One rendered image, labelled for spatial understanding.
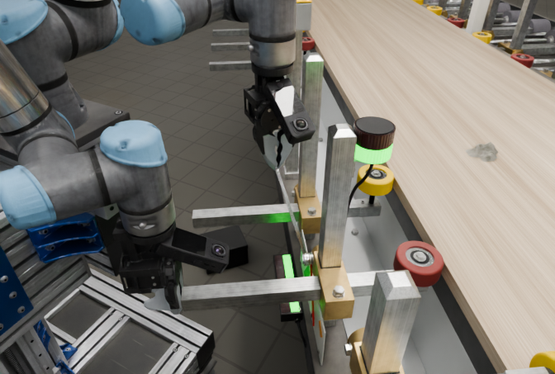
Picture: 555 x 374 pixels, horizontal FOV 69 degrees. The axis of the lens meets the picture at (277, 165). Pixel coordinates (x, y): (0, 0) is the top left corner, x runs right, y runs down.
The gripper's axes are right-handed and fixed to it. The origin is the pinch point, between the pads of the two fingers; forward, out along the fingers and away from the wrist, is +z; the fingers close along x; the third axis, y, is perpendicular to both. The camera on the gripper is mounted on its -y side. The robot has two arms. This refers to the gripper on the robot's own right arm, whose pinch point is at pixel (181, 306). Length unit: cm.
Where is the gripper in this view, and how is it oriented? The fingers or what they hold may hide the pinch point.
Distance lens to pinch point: 77.0
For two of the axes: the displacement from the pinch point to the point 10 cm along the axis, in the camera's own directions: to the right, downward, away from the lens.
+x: 1.0, 5.6, -8.2
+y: -9.9, 0.5, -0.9
